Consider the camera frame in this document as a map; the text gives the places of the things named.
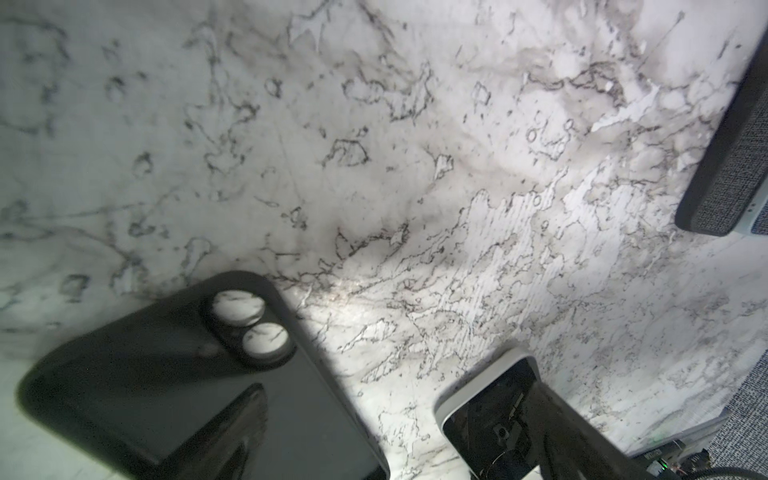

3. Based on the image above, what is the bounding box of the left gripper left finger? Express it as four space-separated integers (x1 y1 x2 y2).
152 383 268 479

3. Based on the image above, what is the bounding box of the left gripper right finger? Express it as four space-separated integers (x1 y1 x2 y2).
523 381 652 480

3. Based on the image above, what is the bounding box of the black phone front screen up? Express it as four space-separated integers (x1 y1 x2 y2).
435 347 540 479

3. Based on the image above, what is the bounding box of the black phone screen up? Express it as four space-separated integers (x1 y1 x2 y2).
435 347 540 479
675 36 767 237

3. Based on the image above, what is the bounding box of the black phone case front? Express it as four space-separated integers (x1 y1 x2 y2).
17 271 390 479

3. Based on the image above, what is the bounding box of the right green circuit board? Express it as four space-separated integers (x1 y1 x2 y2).
629 439 712 479

